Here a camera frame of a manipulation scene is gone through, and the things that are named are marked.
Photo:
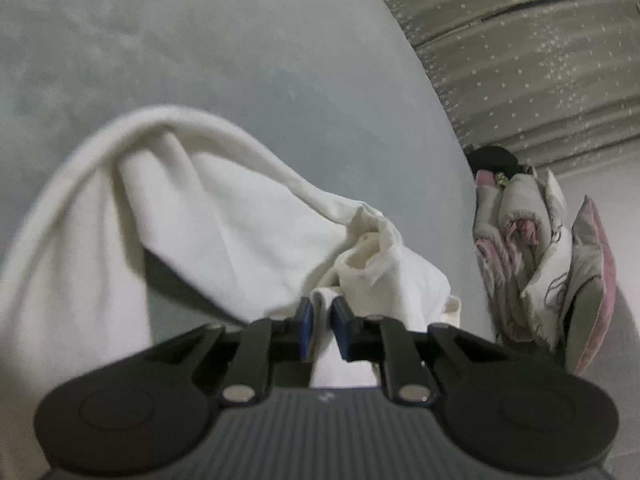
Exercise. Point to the white garment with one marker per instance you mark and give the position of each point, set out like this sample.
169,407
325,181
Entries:
210,220

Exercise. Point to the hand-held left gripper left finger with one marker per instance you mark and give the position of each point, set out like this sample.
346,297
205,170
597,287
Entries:
304,330

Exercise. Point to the grey star-patterned curtain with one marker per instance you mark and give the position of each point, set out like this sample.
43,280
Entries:
525,60

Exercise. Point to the pile of pink-white bedding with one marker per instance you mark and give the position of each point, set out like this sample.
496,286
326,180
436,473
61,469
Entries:
515,260

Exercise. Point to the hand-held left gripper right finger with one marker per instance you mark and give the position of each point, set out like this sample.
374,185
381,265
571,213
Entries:
345,331

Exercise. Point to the pink and grey pillow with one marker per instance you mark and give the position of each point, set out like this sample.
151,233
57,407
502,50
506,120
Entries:
592,280

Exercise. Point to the grey bed blanket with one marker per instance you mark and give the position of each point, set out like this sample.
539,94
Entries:
240,55

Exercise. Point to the black cloth bundle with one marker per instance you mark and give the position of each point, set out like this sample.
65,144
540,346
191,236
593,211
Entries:
492,159

